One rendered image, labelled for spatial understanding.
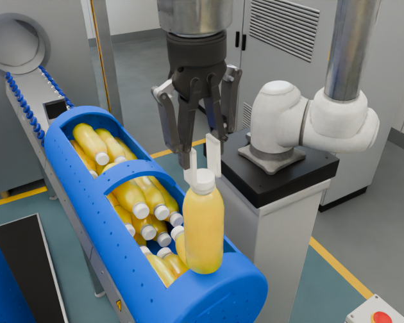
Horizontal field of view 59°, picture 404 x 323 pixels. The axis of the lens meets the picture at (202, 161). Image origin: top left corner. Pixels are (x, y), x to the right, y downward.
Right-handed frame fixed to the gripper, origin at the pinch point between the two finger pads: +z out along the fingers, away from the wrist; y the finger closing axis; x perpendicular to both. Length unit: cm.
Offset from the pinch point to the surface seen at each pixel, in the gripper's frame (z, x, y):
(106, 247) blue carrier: 33.3, -23.2, 13.4
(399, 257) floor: 154, -20, -156
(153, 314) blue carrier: 31.9, -0.3, 12.4
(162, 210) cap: 35.3, -28.3, -4.2
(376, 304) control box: 40, 20, -31
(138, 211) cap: 31.6, -28.0, 2.7
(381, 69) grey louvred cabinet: 49, -71, -167
